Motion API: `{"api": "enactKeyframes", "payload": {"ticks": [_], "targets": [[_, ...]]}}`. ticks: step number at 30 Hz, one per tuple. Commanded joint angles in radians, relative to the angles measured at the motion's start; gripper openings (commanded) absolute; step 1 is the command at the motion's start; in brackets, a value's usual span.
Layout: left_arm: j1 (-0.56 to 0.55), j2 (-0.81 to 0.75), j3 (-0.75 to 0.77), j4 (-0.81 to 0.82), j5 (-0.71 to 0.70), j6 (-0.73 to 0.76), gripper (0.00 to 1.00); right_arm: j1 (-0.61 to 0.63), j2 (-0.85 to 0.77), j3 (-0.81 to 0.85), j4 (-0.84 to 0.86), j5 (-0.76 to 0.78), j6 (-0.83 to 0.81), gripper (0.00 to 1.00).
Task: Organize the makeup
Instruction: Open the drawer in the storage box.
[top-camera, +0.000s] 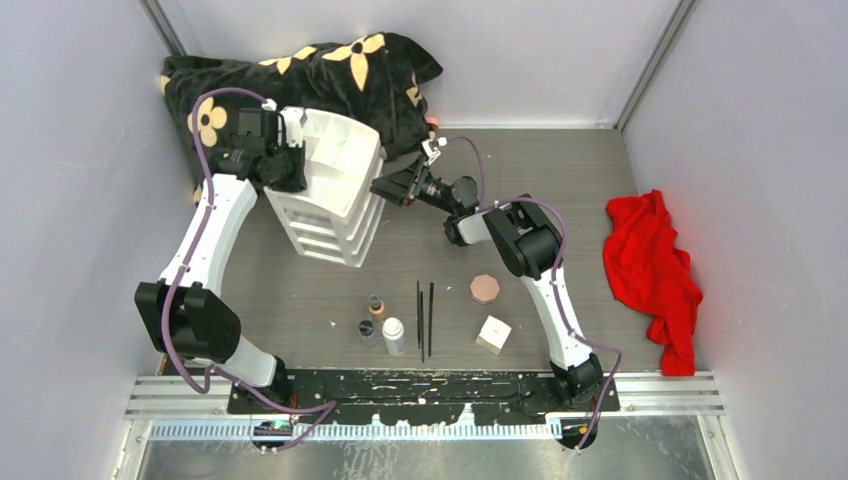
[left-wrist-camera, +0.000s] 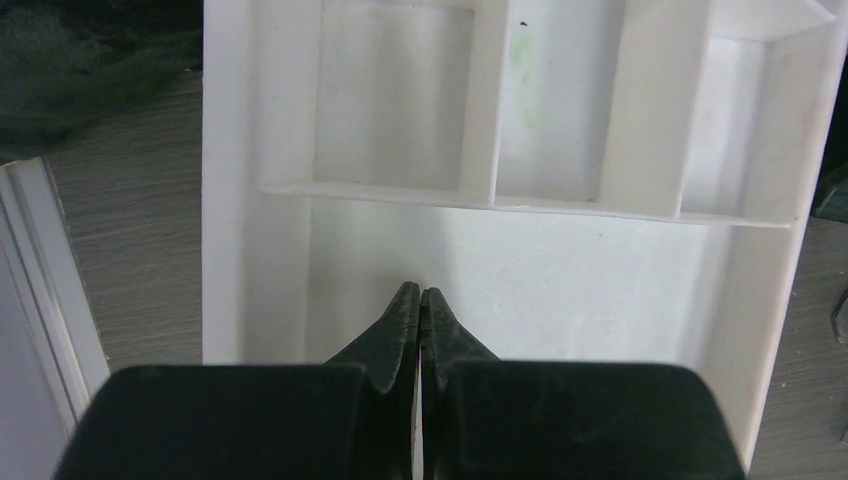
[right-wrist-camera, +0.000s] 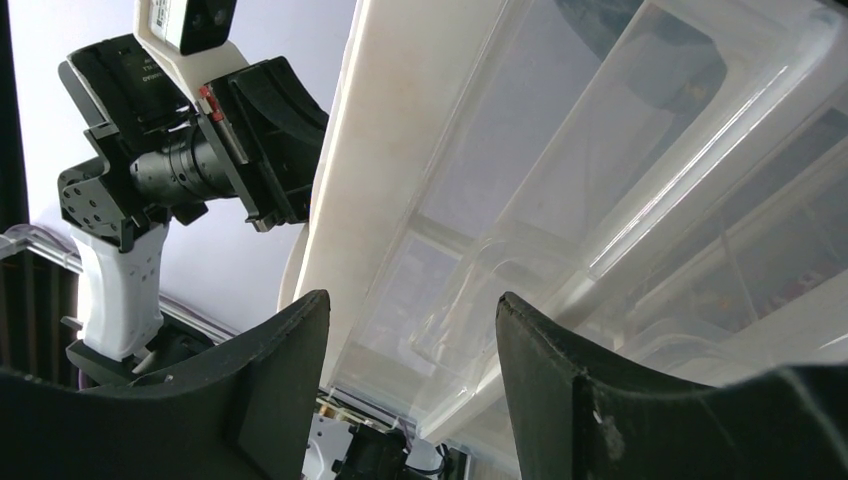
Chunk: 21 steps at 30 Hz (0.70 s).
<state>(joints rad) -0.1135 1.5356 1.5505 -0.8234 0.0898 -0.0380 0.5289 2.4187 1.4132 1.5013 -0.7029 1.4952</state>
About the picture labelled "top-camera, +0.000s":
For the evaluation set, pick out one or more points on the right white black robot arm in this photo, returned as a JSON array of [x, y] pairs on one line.
[[528, 235]]

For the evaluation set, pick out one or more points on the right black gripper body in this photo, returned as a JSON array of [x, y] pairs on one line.
[[425, 187]]

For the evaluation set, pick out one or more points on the black floral plush blanket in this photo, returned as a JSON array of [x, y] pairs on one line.
[[374, 80]]

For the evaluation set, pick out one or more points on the short black makeup pencil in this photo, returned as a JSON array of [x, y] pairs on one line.
[[422, 350]]

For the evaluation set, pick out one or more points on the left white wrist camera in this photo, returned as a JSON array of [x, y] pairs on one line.
[[291, 126]]

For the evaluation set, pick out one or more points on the clear jar black lid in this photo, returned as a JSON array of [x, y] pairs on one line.
[[368, 333]]

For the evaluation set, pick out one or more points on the white plastic drawer organizer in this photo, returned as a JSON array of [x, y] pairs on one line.
[[336, 217]]

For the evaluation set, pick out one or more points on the white plastic bottle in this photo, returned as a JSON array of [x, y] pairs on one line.
[[393, 333]]

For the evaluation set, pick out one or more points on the small green circuit board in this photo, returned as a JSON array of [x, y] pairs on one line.
[[273, 428]]

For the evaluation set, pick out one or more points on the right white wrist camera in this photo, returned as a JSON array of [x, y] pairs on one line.
[[431, 149]]

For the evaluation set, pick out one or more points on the aluminium frame rail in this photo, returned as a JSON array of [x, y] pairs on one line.
[[173, 411]]

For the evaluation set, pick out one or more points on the tan foundation bottle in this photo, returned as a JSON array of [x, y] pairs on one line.
[[376, 309]]

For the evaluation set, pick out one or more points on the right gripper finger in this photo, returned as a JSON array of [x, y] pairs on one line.
[[394, 193], [402, 177]]

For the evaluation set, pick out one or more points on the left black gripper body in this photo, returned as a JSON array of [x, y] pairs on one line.
[[290, 167]]

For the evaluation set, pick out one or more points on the thick black makeup pencil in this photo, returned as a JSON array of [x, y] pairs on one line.
[[430, 316]]

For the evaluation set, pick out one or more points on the red cloth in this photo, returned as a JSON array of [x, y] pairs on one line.
[[649, 274]]

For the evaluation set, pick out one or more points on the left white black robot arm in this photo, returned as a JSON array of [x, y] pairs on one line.
[[183, 311]]

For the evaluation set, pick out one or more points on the white cube box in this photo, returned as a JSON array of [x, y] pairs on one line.
[[493, 335]]

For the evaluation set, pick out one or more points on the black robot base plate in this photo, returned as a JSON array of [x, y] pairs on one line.
[[426, 397]]

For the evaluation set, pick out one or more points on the pink octagonal compact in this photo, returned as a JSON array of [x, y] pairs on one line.
[[484, 289]]

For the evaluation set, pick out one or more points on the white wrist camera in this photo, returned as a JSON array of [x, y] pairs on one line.
[[291, 126], [431, 149]]

